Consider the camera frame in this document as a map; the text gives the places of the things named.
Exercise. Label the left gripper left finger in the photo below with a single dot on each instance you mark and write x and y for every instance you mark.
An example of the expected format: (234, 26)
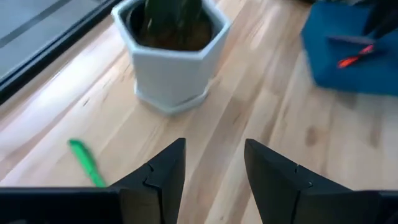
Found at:
(93, 207)

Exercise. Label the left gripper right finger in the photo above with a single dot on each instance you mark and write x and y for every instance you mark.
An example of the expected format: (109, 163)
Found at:
(295, 199)

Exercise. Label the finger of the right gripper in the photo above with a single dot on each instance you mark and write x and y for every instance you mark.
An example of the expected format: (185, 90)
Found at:
(382, 15)

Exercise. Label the orange highlighter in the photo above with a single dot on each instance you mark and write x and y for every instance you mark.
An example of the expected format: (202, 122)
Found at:
(351, 59)

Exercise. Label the grey pen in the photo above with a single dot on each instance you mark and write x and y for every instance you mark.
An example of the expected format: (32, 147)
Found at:
(351, 40)

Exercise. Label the green highlighter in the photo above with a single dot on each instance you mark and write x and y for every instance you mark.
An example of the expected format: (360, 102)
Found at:
(85, 158)

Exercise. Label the blue rectangular tray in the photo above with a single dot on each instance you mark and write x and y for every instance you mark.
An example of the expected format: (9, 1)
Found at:
(342, 81)

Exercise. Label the white hexagonal plant pot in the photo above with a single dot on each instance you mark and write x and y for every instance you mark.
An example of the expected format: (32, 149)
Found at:
(168, 77)

